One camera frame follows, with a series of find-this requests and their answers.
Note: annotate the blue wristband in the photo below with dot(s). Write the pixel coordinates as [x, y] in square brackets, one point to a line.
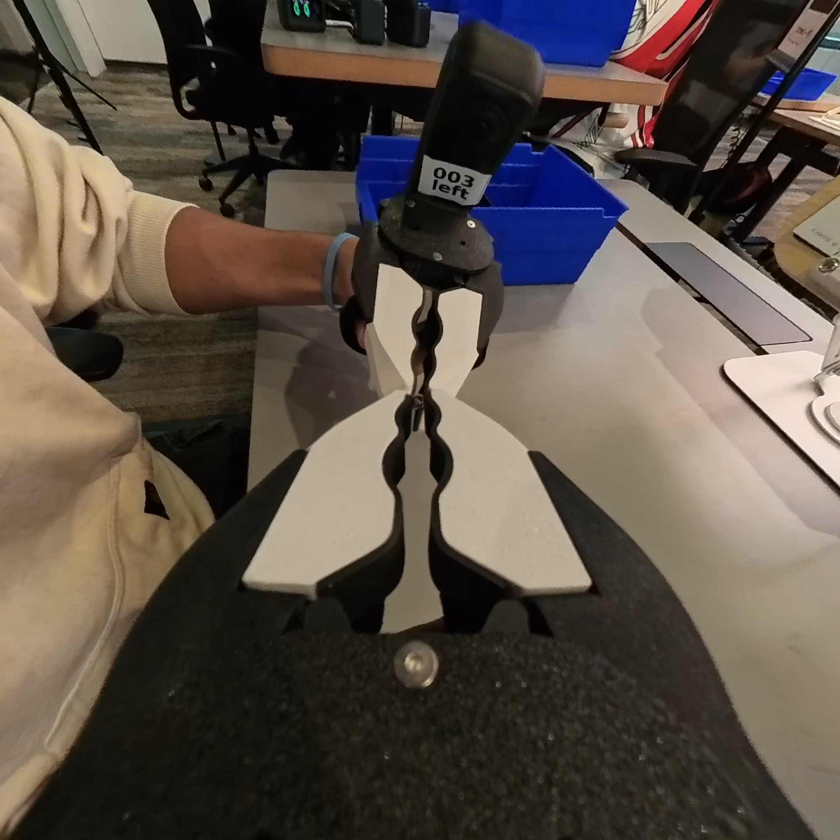
[328, 269]

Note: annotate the dark desk inlay panel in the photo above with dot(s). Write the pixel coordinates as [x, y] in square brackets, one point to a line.
[728, 295]

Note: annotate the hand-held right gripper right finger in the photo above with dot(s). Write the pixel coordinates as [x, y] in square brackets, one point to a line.
[499, 512]

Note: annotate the black charging dock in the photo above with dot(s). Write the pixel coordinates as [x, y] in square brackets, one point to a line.
[407, 23]

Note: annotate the shallow blue plastic bin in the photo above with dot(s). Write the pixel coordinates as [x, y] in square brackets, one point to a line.
[807, 82]

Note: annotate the white metal document stand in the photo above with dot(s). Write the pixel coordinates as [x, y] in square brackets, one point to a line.
[768, 394]

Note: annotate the wooden topped desk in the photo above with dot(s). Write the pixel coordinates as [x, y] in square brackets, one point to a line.
[807, 121]

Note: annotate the small steel bolt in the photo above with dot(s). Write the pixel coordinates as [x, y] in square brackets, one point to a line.
[416, 418]

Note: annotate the dark pants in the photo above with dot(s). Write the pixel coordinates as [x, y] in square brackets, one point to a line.
[216, 459]

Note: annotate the blue divided plastic bin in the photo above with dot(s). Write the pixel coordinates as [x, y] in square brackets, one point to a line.
[558, 236]

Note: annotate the person's left forearm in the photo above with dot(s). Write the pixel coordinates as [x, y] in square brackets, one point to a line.
[249, 262]

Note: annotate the black tripod with blue base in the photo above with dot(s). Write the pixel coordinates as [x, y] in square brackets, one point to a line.
[59, 79]

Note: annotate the wooden backing board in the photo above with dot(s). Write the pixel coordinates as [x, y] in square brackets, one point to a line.
[797, 275]

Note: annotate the black mesh office chair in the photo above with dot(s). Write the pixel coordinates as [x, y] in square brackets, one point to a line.
[722, 79]

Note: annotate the grey table with wooden edge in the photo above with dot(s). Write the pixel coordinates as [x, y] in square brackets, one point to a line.
[394, 59]

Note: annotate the large blue plastic bin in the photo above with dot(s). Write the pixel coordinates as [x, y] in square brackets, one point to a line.
[544, 33]

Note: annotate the dark red backpack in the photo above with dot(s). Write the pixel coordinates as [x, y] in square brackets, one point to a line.
[741, 190]

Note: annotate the black device with green display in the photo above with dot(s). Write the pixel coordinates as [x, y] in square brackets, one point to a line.
[302, 14]

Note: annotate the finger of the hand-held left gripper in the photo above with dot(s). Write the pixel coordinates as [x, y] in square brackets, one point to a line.
[394, 315]
[459, 328]

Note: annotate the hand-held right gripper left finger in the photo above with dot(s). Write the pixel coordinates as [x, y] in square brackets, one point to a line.
[328, 512]

